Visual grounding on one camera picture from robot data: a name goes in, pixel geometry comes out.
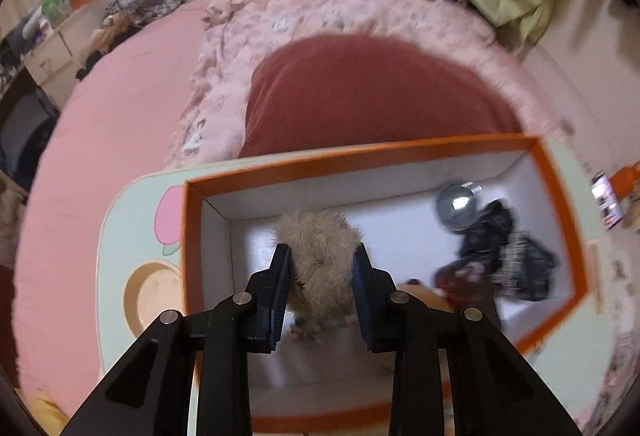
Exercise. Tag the white desk with drawers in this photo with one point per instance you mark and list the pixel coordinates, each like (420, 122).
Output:
(50, 60)

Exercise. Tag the beige fur pompom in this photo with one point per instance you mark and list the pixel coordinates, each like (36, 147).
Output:
(320, 256)

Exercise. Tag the pink floral quilt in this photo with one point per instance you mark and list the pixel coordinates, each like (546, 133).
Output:
(300, 15)

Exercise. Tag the orange bottle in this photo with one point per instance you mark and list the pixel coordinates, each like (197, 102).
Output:
(629, 176)

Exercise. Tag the dark red patterned small box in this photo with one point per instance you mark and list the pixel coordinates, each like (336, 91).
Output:
(465, 278)

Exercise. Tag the light green lap table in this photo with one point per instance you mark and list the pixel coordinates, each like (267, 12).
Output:
(120, 226)

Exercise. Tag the dark red pillow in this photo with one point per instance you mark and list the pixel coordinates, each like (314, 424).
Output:
(375, 100)

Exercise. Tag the green and white bag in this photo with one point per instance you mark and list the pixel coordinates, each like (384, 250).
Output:
(54, 5)

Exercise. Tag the shiny silver ball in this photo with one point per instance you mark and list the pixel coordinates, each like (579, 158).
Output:
(455, 208)

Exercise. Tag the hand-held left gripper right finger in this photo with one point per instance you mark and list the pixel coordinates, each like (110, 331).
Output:
(362, 296)

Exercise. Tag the black chair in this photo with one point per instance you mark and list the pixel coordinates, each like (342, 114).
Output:
(25, 130)

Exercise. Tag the yellow cloth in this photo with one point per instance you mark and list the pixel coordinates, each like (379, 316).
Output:
(47, 416)

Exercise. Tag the orange cardboard box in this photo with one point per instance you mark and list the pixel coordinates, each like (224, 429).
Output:
(350, 196)

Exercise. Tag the black frilly cloth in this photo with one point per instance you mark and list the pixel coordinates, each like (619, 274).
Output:
(520, 261)

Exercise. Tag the pile of mixed clothes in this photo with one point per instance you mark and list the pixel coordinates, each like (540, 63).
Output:
(20, 40)

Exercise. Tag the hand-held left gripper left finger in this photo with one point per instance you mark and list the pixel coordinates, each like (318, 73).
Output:
(280, 286)

